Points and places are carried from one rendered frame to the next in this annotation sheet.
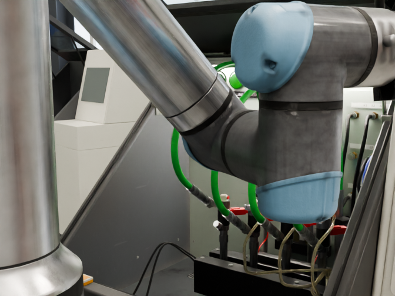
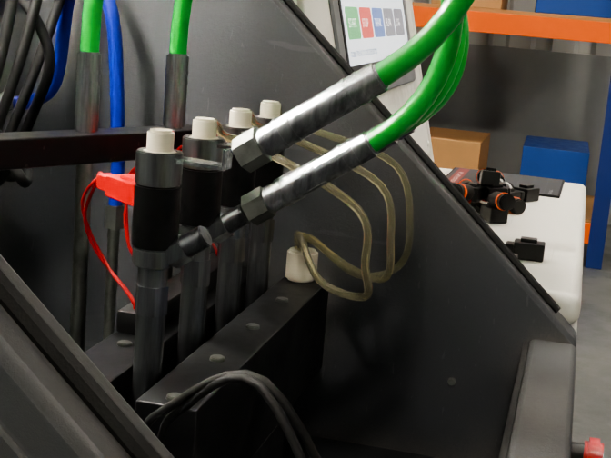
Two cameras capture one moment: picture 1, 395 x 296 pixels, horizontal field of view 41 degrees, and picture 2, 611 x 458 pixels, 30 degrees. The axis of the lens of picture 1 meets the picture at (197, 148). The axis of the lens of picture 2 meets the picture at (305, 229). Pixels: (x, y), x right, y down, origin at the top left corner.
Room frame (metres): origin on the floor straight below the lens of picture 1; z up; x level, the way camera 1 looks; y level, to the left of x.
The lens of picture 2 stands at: (1.34, 0.59, 1.21)
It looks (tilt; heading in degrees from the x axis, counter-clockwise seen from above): 12 degrees down; 247
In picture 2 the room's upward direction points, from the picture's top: 5 degrees clockwise
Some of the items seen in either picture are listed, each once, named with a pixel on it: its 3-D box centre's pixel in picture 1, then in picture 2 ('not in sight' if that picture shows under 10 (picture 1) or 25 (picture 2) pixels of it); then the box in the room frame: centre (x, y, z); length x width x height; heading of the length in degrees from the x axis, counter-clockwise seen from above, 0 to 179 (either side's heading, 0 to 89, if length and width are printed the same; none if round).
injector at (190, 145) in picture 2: (251, 252); (209, 293); (1.10, -0.12, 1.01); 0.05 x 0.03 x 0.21; 144
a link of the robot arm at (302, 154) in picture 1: (287, 155); not in sight; (0.49, -0.09, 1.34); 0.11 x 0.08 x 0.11; 27
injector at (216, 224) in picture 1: (221, 245); (166, 323); (1.15, -0.05, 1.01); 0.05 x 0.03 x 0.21; 144
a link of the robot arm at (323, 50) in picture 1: (300, 51); not in sight; (0.47, -0.09, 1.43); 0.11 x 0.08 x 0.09; 117
